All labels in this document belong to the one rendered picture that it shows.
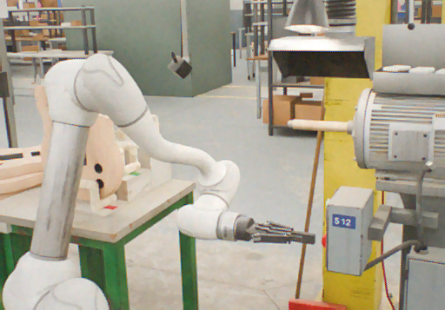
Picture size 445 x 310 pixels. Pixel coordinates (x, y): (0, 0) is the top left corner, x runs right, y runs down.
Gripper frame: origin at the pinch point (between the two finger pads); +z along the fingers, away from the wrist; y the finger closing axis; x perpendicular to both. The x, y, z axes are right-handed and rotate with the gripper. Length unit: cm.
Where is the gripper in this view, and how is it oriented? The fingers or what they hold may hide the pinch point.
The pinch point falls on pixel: (302, 237)
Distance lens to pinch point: 165.1
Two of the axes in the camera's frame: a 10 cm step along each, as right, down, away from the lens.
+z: 9.1, 0.7, -4.1
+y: -4.2, 2.3, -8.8
